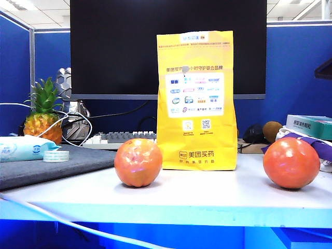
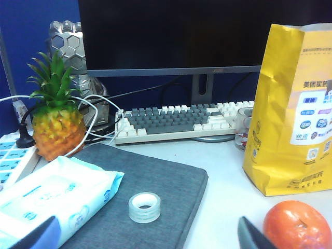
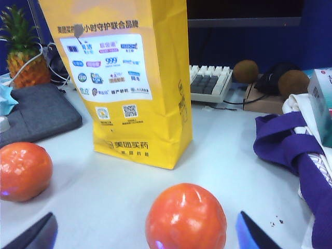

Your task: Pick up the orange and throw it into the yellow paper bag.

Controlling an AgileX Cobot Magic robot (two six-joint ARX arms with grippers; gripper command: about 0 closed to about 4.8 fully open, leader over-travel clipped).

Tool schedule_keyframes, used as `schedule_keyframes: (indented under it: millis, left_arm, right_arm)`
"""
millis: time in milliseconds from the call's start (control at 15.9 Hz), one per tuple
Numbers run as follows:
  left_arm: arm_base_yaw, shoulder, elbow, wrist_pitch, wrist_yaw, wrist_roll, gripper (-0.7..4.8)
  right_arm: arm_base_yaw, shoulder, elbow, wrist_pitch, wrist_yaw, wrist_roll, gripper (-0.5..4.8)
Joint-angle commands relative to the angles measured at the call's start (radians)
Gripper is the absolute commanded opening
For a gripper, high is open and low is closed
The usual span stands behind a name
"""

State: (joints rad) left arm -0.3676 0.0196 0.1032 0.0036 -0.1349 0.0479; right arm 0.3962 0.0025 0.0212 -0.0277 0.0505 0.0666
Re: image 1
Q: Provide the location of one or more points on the orange fruit with white mark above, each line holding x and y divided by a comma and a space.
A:
137, 166

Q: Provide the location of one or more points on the teal medicine box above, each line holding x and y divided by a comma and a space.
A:
311, 125

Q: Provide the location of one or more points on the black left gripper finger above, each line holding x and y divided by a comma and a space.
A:
325, 71

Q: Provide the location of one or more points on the clear tape roll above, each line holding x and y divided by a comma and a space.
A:
55, 156

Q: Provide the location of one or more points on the white cloth bag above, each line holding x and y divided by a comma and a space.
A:
327, 163

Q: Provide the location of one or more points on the brown kiwi fruit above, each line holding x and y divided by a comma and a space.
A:
271, 129

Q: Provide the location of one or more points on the brown cardboard box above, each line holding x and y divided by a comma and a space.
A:
252, 148

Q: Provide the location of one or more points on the grey partition post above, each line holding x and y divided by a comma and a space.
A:
32, 64

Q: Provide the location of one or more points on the yellow paper bag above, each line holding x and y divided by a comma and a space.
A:
197, 150

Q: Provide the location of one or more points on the grey felt mat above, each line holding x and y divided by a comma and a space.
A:
64, 166

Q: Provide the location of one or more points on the black computer monitor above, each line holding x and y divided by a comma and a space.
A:
116, 52

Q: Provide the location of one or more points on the blue wet wipes pack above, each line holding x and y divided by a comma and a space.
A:
18, 149

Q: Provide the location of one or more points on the pineapple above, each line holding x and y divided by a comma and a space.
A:
42, 122

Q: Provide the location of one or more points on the white grey keyboard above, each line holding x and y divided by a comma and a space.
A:
119, 138

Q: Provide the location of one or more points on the shiny orange fruit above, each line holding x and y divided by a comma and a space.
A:
290, 166

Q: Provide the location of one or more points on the silver robot figurine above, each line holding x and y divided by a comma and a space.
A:
64, 83

